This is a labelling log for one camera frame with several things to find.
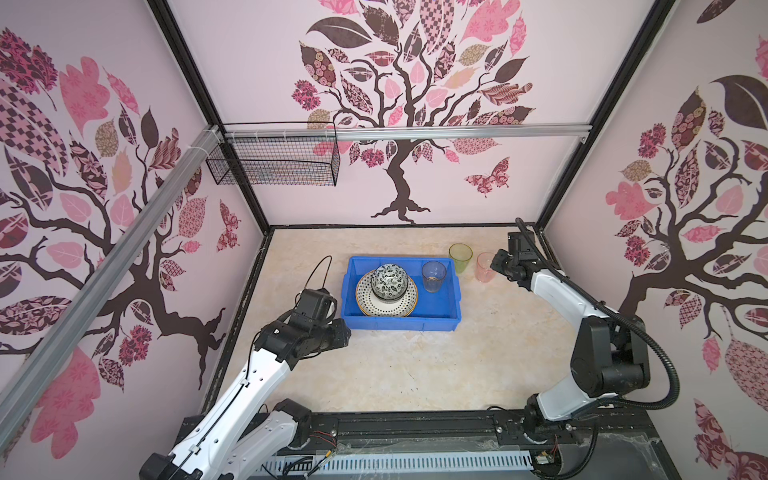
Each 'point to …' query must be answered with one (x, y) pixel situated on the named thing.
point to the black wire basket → (279, 154)
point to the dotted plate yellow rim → (377, 306)
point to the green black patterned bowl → (389, 281)
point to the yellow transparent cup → (433, 273)
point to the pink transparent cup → (484, 273)
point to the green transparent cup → (462, 254)
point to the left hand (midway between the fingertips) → (344, 339)
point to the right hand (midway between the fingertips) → (501, 256)
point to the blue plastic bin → (433, 311)
